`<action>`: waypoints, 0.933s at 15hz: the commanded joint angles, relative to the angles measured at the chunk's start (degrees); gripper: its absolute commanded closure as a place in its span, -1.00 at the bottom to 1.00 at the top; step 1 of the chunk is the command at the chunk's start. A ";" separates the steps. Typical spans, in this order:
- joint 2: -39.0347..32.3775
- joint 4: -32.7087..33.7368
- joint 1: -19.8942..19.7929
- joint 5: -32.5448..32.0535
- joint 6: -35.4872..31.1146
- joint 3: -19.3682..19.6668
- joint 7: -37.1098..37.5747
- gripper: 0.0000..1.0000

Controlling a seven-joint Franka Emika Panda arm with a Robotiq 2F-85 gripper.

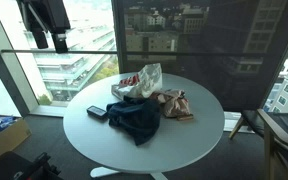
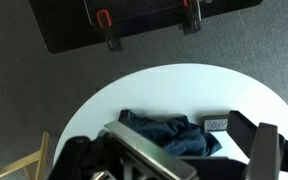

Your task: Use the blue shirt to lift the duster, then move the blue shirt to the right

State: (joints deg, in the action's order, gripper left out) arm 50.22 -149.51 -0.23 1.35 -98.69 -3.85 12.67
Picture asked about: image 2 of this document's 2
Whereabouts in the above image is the metallic gripper left finger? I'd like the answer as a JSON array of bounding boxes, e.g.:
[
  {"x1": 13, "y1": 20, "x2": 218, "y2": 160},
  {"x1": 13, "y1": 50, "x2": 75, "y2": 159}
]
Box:
[{"x1": 98, "y1": 120, "x2": 198, "y2": 180}]

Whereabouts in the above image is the metallic gripper right finger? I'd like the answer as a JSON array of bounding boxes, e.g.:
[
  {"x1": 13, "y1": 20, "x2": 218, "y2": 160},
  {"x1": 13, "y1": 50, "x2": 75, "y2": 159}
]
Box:
[{"x1": 226, "y1": 109, "x2": 282, "y2": 180}]

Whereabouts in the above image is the dark blue shirt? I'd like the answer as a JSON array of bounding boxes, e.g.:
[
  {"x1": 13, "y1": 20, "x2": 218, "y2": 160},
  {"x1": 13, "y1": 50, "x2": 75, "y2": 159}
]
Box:
[{"x1": 118, "y1": 109, "x2": 223, "y2": 158}]

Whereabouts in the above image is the black robot base board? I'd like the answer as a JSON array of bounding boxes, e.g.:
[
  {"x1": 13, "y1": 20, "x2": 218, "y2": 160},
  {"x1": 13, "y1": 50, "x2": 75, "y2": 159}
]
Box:
[{"x1": 28, "y1": 0, "x2": 263, "y2": 54}]

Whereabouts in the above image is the red black bar clamp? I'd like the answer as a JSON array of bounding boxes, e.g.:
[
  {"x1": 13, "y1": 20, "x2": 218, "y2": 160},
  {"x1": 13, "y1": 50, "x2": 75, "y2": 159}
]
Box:
[
  {"x1": 182, "y1": 0, "x2": 203, "y2": 36},
  {"x1": 95, "y1": 9, "x2": 123, "y2": 53}
]

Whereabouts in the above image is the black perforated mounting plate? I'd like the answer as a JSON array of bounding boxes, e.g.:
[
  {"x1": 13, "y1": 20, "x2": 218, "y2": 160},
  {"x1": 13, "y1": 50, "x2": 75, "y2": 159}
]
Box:
[{"x1": 83, "y1": 0, "x2": 185, "y2": 26}]

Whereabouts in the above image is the light wooden chair frame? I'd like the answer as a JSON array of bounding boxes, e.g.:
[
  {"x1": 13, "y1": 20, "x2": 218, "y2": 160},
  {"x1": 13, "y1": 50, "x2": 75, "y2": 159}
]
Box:
[{"x1": 0, "y1": 130, "x2": 50, "y2": 180}]

